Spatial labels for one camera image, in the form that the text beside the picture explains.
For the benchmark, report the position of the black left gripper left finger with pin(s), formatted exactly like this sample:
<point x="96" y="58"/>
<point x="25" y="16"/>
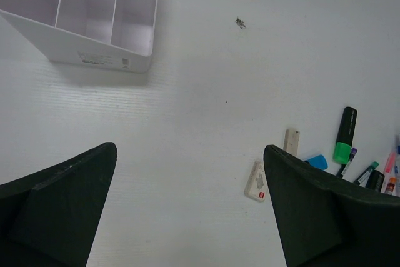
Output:
<point x="50" y="218"/>

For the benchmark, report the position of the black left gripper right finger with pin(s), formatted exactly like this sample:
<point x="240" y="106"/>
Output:
<point x="327" y="221"/>

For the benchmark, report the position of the teal cap pen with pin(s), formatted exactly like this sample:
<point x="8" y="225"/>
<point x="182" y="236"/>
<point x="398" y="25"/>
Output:
<point x="364" y="176"/>

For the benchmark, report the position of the yellow cap black highlighter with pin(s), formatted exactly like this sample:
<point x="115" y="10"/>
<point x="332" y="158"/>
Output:
<point x="375" y="181"/>

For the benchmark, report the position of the purple cap pen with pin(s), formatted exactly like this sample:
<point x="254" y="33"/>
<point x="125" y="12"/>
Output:
<point x="344" y="167"/>

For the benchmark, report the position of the white eraser red label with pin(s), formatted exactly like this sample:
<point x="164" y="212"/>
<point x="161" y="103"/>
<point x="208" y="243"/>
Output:
<point x="256" y="187"/>

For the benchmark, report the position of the red orange pen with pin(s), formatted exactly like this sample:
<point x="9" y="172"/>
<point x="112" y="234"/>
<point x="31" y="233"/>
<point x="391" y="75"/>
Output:
<point x="391" y="184"/>

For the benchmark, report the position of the beige long eraser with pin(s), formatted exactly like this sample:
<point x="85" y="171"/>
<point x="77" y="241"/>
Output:
<point x="291" y="141"/>

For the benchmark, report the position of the white compartment organizer box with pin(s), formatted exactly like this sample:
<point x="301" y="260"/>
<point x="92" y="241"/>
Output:
<point x="110" y="34"/>

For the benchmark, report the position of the small dark debris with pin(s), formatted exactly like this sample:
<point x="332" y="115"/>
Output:
<point x="240" y="23"/>

